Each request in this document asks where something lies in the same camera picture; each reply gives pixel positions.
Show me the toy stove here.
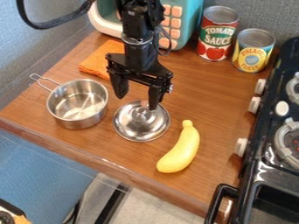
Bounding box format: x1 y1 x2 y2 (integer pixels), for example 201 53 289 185
203 36 299 224

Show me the silver pot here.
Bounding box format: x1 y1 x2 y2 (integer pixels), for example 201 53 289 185
29 73 110 130

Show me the red tomato sauce can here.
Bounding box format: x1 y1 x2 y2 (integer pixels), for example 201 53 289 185
195 5 241 62

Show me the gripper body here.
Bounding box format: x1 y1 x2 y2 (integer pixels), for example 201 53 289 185
103 34 176 95

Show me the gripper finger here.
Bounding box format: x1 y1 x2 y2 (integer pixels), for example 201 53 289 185
147 83 164 112
107 71 131 100

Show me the orange cloth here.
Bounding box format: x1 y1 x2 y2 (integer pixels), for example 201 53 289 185
77 39 127 82

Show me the yellow pineapple can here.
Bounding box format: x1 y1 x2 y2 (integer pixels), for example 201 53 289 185
231 27 277 74

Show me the silver lid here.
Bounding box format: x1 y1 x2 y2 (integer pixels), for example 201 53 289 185
112 100 172 144

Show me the toy microwave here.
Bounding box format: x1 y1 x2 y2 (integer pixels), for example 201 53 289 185
86 0 206 51

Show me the yellow toy banana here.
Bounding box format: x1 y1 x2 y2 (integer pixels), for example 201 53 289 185
155 119 201 174

